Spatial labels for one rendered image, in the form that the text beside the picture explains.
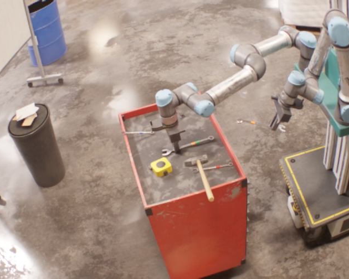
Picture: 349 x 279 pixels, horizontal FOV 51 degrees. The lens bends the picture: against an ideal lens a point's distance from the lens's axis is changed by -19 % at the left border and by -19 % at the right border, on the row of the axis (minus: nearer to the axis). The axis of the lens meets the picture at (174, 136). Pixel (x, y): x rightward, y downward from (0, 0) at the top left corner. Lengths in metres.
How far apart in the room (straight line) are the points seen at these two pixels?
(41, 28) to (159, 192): 3.73
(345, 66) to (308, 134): 1.97
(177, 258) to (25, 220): 1.59
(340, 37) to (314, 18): 3.63
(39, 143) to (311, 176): 2.03
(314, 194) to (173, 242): 1.03
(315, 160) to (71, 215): 1.88
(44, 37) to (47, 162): 2.39
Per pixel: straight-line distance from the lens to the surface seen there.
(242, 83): 2.02
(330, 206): 2.65
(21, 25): 4.55
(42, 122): 3.23
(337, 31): 1.62
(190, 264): 2.36
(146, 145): 2.24
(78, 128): 4.08
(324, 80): 2.37
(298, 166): 2.88
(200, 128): 2.28
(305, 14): 5.21
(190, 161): 2.06
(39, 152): 3.32
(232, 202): 2.03
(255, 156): 3.41
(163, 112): 1.99
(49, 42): 5.46
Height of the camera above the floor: 2.34
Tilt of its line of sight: 39 degrees down
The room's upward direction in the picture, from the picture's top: 11 degrees counter-clockwise
